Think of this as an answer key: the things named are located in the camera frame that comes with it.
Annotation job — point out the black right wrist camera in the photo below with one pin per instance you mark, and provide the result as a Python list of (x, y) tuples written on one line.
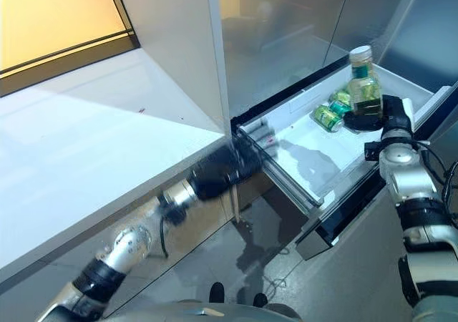
[(372, 152)]

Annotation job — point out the yellow tea bottle green label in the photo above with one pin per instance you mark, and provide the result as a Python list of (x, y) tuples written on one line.
[(365, 89)]

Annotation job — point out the white fridge drawer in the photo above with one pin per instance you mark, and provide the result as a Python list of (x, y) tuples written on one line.
[(307, 157)]

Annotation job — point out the light green drink can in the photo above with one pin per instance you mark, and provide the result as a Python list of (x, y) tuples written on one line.
[(342, 96), (327, 118)]

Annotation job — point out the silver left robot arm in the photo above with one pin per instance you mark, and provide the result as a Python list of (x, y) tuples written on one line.
[(125, 250)]

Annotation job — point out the stainless steel fridge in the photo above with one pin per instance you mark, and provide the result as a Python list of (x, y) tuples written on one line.
[(286, 14)]

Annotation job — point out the black robot foot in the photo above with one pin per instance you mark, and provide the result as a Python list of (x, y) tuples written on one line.
[(217, 291), (260, 300)]

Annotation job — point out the black right robot foot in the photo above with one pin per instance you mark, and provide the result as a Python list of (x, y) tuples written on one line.
[(260, 300)]

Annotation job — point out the white counter cabinet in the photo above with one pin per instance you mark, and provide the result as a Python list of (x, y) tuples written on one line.
[(89, 157)]

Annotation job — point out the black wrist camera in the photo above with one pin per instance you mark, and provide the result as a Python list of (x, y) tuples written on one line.
[(372, 152), (173, 211)]

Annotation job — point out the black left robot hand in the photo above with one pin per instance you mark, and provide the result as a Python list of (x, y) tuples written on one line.
[(229, 168)]

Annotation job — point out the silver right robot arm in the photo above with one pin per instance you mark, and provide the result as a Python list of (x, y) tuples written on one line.
[(411, 182)]

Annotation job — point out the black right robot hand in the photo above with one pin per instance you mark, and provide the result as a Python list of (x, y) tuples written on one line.
[(397, 118)]

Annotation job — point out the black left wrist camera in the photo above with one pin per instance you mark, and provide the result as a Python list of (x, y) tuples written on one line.
[(173, 211)]

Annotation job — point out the black left robot foot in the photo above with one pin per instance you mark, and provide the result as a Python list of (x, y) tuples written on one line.
[(217, 291)]

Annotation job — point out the orange lit window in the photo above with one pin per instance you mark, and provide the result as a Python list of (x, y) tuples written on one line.
[(53, 21)]

